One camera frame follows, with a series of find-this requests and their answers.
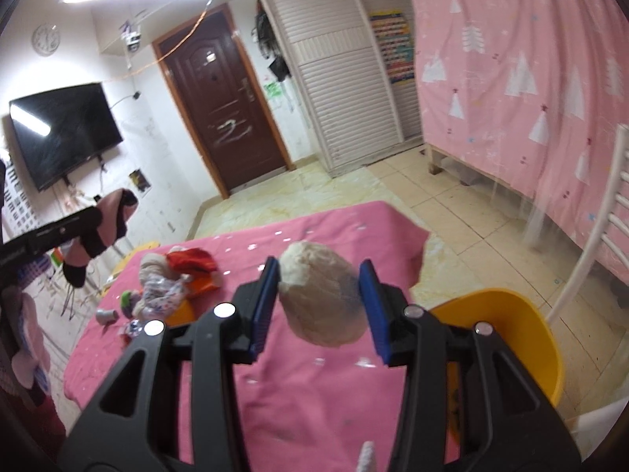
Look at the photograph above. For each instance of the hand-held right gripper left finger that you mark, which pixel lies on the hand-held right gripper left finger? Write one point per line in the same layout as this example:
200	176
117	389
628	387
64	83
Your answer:
263	300

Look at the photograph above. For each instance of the floral cloth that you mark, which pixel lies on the floral cloth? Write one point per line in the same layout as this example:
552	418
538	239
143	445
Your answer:
157	290

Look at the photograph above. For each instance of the white sheer net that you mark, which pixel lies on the white sheer net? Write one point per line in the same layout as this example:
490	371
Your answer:
533	226

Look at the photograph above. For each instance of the pink star-print tablecloth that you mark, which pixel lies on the pink star-print tablecloth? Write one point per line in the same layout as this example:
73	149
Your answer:
304	403

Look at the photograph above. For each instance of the colourful wall chart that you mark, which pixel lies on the colourful wall chart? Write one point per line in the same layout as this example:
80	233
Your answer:
393	49

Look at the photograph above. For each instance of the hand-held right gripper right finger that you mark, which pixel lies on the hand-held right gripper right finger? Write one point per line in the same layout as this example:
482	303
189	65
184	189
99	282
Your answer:
373	314

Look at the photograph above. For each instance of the brown wooden door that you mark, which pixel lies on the brown wooden door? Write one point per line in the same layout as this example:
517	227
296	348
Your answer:
221	108

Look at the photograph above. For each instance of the orange plastic piece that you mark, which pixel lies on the orange plastic piece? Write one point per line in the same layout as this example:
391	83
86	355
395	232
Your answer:
179	314

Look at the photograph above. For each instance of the white louvered wardrobe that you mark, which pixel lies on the white louvered wardrobe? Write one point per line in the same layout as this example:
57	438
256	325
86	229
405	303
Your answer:
339	73

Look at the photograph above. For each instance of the black wall television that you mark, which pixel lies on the black wall television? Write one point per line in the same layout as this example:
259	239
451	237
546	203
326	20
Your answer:
64	132

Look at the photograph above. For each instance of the wooden bed frame leg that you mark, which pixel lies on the wooden bed frame leg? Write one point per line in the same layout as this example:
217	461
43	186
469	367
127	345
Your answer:
435	157

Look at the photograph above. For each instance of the yellow plastic bin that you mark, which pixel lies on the yellow plastic bin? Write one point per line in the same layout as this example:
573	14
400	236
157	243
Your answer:
516	339

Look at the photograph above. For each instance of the green plastic toy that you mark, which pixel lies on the green plastic toy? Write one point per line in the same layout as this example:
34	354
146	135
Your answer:
127	300

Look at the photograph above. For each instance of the white security camera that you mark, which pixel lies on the white security camera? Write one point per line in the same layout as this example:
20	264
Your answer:
131	39

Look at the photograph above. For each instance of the white metal chair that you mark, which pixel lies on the white metal chair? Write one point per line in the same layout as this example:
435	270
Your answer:
599	236

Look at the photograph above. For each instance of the red cloth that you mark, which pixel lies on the red cloth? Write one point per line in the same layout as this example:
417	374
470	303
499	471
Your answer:
194	260

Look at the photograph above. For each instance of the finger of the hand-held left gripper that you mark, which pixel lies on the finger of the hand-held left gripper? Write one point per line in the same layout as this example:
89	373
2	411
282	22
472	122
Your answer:
59	236

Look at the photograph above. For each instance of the pink tree-print curtain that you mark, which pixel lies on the pink tree-print curtain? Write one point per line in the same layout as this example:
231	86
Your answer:
521	83

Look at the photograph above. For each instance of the person's right hand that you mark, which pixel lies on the person's right hand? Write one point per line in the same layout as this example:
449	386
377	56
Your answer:
366	458

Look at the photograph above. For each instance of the small black hanging bag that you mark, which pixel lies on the small black hanging bag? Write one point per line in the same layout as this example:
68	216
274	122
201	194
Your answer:
277	69

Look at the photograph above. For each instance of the round white wall clock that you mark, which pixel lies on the round white wall clock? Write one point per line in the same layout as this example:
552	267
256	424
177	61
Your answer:
45	39

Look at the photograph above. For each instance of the small silver cup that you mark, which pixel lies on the small silver cup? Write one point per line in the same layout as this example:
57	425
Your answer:
105	315

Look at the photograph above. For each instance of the pink black glove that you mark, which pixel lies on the pink black glove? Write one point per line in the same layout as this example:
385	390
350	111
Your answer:
110	226

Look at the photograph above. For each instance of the dark wall box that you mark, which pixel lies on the dark wall box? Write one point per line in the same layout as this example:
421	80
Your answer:
138	183

